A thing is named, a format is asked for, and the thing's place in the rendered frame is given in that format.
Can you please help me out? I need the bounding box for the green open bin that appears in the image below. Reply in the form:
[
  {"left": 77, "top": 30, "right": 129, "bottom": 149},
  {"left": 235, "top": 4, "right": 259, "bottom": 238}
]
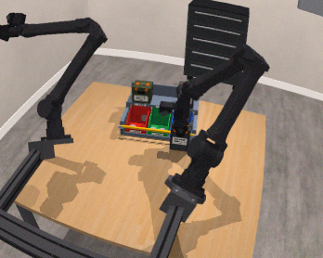
[{"left": 148, "top": 108, "right": 172, "bottom": 136}]

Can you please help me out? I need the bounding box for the grey metal shelf rack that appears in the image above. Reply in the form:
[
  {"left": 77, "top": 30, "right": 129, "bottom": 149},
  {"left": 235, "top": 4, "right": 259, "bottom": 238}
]
[{"left": 118, "top": 84, "right": 200, "bottom": 143}]

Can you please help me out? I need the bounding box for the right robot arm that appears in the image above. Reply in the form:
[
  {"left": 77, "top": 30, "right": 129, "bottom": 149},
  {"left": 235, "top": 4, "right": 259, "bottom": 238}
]
[{"left": 159, "top": 44, "right": 270, "bottom": 199}]

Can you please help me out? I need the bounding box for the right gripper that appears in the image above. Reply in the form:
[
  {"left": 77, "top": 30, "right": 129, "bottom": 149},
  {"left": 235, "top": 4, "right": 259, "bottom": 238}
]
[{"left": 174, "top": 108, "right": 190, "bottom": 137}]

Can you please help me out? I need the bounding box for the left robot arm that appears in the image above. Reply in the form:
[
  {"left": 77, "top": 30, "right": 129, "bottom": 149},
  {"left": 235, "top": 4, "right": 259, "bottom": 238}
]
[{"left": 1, "top": 12, "right": 108, "bottom": 141}]

